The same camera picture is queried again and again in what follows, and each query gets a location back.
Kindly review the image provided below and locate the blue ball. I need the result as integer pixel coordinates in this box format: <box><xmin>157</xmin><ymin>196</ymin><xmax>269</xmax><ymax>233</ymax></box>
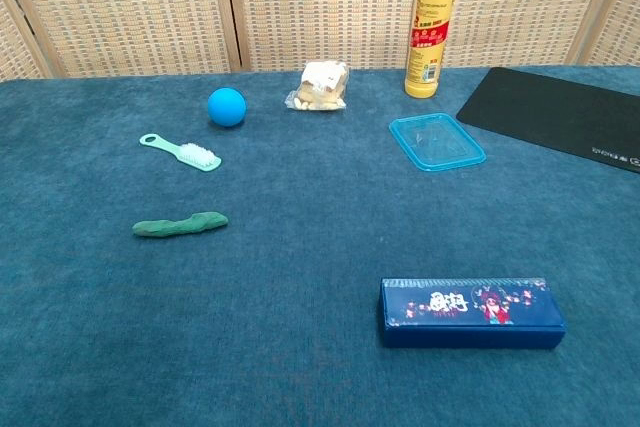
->
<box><xmin>207</xmin><ymin>87</ymin><xmax>248</xmax><ymax>128</ymax></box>

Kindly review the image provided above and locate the clear bag of snacks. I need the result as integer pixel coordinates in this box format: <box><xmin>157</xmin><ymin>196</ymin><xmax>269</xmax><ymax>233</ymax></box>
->
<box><xmin>285</xmin><ymin>60</ymin><xmax>350</xmax><ymax>113</ymax></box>

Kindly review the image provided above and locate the mint green scrub brush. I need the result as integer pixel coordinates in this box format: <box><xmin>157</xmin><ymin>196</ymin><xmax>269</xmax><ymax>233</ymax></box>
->
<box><xmin>138</xmin><ymin>133</ymin><xmax>223</xmax><ymax>173</ymax></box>

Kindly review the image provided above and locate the green putty strip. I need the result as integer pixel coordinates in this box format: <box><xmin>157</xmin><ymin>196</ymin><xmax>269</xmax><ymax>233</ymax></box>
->
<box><xmin>132</xmin><ymin>211</ymin><xmax>230</xmax><ymax>238</ymax></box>

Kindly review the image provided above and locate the blue clear plastic lid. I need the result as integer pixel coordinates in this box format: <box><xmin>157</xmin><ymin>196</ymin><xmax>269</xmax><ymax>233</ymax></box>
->
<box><xmin>388</xmin><ymin>112</ymin><xmax>488</xmax><ymax>174</ymax></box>

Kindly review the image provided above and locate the yellow bottle with green cap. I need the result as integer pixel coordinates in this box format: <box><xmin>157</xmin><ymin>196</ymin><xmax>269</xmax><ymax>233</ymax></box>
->
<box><xmin>404</xmin><ymin>0</ymin><xmax>458</xmax><ymax>98</ymax></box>

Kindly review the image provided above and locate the woven wicker folding screen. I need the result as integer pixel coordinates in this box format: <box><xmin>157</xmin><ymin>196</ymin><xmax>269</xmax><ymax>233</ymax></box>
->
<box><xmin>0</xmin><ymin>0</ymin><xmax>640</xmax><ymax>81</ymax></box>

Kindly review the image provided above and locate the dark blue printed pencil case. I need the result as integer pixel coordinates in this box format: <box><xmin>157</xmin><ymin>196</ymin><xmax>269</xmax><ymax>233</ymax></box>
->
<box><xmin>378</xmin><ymin>276</ymin><xmax>568</xmax><ymax>350</ymax></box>

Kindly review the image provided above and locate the blue velvet tablecloth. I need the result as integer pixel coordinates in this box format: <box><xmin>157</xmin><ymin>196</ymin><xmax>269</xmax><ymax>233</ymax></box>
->
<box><xmin>0</xmin><ymin>65</ymin><xmax>640</xmax><ymax>427</ymax></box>

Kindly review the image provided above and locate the black mouse pad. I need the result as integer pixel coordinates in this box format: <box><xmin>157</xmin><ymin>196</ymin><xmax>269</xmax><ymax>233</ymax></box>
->
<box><xmin>455</xmin><ymin>66</ymin><xmax>640</xmax><ymax>174</ymax></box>

